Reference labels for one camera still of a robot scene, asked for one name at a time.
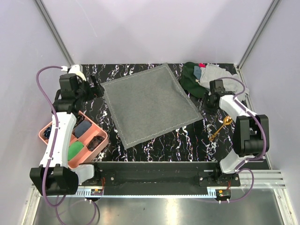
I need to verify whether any pink compartment tray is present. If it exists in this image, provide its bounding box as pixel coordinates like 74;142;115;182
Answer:
38;112;108;169

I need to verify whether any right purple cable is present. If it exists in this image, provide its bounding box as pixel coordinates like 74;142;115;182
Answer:
219;76;270;203

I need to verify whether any purple cable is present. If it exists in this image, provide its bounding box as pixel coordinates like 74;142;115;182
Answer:
219;76;270;203
36;65;100;225

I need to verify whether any grey blue folded cloth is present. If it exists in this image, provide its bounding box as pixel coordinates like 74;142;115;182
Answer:
73;120;91;138

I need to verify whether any green rolled cloth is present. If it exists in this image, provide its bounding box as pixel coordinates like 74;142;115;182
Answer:
67;141;84;161

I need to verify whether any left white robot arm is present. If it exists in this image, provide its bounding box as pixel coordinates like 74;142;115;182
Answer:
30;64;104;197

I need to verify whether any grey cloth napkin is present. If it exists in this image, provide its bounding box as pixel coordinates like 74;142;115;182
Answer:
102;64;203;149

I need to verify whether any dark brown rolled item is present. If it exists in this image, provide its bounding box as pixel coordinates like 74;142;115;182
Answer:
87;135;104;151

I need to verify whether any blue garment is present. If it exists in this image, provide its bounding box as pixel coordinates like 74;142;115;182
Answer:
193;66;202;81

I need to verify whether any blue patterned rolled sock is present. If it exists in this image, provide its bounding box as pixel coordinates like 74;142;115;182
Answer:
43;126;52;140

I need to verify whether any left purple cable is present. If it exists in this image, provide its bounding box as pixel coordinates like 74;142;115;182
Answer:
36;65;100;225

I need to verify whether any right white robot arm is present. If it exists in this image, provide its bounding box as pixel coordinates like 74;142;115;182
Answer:
202;77;270;186

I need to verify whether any dark green garment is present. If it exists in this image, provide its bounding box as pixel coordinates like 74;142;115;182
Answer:
180;62;208;98

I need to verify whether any gold spoon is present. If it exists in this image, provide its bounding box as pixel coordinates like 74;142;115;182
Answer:
209;116;233;142

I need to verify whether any light grey shirt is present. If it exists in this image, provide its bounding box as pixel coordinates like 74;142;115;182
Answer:
200;64;243;94

